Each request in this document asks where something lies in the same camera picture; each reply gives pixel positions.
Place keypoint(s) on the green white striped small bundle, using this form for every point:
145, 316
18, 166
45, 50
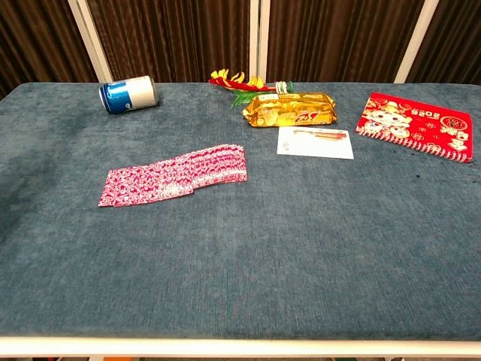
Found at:
282, 87

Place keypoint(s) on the blue white drink can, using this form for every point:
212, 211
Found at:
129, 94

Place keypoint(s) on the red yellow artificial flower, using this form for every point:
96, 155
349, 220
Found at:
240, 83

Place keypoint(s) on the blue velvet tablecloth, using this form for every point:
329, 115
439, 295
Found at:
240, 244

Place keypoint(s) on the white upright frame post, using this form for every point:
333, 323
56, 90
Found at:
259, 41

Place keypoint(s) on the white printed paper card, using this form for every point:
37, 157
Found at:
319, 146

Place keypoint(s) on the red 2025 spiral calendar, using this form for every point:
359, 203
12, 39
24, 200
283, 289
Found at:
417, 126

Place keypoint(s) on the brown pleated curtain panel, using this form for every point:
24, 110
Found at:
37, 41
454, 41
176, 37
338, 37

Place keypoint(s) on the gold foil snack package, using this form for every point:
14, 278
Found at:
291, 109

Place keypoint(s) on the white table edge rail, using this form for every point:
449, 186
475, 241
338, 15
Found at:
240, 346

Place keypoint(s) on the spread of red cards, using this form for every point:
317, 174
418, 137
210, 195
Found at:
195, 169

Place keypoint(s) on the white slanted frame post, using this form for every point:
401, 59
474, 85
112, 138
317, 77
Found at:
90, 41
416, 41

